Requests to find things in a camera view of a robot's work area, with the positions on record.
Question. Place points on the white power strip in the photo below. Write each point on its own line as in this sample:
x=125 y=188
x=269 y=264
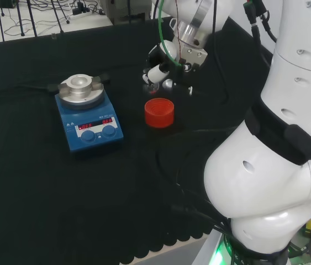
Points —
x=79 y=13

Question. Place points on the grey equipment box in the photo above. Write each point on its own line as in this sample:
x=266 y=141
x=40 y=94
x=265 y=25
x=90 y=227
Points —
x=127 y=11

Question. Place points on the black tripod leg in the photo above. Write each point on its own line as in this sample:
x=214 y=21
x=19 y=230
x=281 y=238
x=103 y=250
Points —
x=1 y=22
x=58 y=19
x=33 y=22
x=20 y=19

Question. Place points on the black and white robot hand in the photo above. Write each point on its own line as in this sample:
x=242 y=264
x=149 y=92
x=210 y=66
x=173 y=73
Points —
x=163 y=52

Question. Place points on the clear glass round-bottom flask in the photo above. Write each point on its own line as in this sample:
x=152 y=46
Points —
x=153 y=89

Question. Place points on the black bench cloth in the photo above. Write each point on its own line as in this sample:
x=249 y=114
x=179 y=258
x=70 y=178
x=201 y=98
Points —
x=47 y=193

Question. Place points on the heater with blue base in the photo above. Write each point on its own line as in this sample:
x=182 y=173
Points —
x=89 y=121

